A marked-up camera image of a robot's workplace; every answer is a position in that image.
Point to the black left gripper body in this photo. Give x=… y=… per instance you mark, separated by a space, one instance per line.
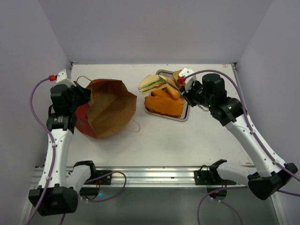
x=76 y=96

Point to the golden oval bread roll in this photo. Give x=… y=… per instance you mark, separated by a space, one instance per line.
x=171 y=90

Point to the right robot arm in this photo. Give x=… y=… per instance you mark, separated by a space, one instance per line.
x=271 y=172

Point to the red paper bag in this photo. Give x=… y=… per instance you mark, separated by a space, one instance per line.
x=110 y=109

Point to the stainless steel tray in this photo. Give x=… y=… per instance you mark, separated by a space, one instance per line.
x=186 y=107

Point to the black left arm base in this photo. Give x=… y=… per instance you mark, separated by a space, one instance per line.
x=91 y=188

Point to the aluminium front rail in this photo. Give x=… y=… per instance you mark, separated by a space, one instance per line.
x=159 y=177

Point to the orange twisted bread stick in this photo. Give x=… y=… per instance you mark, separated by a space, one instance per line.
x=165 y=94

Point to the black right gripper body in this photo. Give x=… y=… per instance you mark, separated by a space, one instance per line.
x=189 y=93

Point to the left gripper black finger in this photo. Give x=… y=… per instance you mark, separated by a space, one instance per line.
x=77 y=85
x=86 y=93

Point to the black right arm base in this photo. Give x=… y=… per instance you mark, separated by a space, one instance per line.
x=207 y=176

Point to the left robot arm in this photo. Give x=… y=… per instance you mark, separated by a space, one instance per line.
x=56 y=192

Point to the orange loaf bread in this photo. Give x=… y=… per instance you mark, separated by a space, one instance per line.
x=164 y=105

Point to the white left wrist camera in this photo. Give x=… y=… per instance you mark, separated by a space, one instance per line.
x=63 y=77

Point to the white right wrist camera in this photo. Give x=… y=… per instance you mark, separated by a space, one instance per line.
x=185 y=76

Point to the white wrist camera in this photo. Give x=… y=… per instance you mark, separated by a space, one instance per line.
x=63 y=77
x=185 y=76

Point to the metal serving tongs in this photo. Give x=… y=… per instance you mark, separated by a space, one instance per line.
x=175 y=87

